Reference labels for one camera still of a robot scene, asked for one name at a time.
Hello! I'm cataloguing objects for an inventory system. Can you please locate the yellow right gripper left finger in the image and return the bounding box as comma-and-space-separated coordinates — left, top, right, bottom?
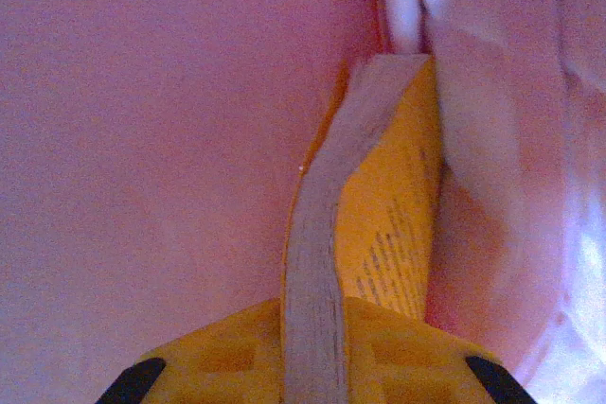
97, 297, 290, 404

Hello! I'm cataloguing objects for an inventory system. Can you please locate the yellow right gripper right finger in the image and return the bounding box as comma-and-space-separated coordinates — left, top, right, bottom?
344, 297, 539, 404

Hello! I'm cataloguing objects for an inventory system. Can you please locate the yellow paperback book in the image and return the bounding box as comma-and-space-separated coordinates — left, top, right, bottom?
281, 53, 446, 404

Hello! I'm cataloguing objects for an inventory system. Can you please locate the pink student backpack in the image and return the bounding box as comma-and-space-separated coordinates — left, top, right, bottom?
0, 0, 606, 404

